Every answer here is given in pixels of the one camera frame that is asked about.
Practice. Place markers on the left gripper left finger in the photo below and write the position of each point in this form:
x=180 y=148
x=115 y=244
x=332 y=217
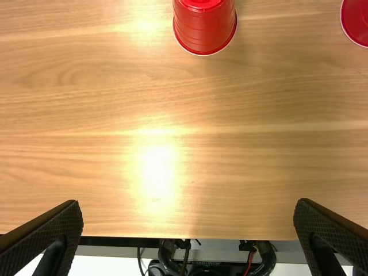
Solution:
x=46 y=233

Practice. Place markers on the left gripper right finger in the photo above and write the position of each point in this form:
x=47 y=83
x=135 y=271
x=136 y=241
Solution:
x=327 y=230

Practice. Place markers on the red cup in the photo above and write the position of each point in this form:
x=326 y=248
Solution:
x=356 y=21
x=204 y=27

